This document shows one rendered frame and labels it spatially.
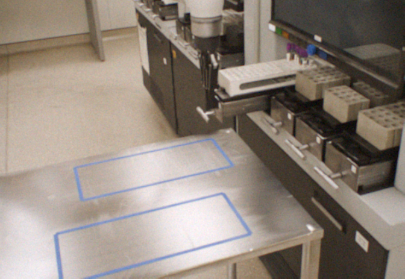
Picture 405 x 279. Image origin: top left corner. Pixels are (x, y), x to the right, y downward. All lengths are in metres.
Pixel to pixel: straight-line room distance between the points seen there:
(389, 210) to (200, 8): 0.70
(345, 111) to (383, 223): 0.31
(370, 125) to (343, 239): 0.30
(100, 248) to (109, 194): 0.17
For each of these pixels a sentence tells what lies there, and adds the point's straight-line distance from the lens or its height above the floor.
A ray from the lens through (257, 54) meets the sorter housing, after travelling 1.76.
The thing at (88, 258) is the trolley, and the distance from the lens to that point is 0.90.
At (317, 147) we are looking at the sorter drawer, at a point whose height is 0.77.
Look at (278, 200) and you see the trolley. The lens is 1.00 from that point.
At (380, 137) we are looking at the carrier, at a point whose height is 0.85.
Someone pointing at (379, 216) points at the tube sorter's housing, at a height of 0.73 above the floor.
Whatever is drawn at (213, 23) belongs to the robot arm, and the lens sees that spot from 1.37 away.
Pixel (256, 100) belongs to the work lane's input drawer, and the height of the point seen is 0.79.
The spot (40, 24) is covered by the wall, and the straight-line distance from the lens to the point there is 4.93.
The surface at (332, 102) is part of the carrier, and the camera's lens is 1.33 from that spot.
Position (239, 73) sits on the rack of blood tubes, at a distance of 1.50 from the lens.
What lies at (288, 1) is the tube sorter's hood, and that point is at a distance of 1.48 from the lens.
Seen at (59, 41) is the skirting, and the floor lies 0.04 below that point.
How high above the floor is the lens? 1.41
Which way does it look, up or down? 27 degrees down
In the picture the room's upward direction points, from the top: 3 degrees counter-clockwise
